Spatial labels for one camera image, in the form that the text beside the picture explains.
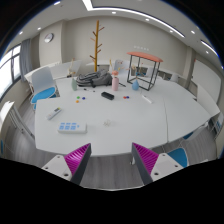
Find white ceiling light strip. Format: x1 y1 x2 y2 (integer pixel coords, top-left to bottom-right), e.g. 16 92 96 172
82 0 186 38
200 40 219 58

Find round ceiling spotlights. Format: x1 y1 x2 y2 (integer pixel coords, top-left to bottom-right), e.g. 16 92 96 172
18 0 196 35

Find green vase with dried flowers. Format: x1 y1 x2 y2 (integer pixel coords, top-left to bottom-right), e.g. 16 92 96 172
68 59 78 92

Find white wall board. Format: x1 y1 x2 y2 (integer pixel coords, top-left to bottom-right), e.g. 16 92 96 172
191 59 223 101

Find white remote control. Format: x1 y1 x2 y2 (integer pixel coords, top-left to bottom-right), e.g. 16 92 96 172
45 106 63 121

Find grey curtain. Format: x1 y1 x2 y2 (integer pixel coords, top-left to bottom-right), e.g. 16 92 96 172
19 38 34 81

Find grey backpack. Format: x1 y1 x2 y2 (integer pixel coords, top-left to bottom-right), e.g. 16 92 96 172
75 69 114 88

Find orange-topped black frame side table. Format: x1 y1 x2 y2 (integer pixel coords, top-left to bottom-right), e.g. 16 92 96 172
126 50 164 92

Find pink vase with flowers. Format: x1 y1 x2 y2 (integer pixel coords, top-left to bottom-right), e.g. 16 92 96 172
111 69 120 92

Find black oblong case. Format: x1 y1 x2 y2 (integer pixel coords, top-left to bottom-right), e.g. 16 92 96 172
100 91 115 101

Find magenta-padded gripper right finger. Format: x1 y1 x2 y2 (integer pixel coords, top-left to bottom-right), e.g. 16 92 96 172
131 143 184 186

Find large window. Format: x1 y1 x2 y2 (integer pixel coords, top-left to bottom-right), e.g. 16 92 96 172
0 44 23 101

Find round wall clock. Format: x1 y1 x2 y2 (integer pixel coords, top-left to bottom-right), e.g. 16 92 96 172
43 32 55 44

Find white side desk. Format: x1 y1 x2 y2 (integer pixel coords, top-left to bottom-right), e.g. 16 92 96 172
0 100 34 141

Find white chair with blue seat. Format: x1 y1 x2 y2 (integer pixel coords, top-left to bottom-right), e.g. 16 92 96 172
166 147 190 168
30 65 58 111

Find white power strip blue sockets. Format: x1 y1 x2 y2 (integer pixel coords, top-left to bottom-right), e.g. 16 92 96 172
57 121 88 135

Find blue vase with stems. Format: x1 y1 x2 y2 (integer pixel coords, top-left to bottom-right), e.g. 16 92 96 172
131 74 140 92

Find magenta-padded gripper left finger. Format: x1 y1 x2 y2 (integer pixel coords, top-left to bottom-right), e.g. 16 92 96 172
41 143 92 186

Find yellow wooden coat stand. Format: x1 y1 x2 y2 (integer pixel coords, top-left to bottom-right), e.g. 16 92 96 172
89 19 106 73

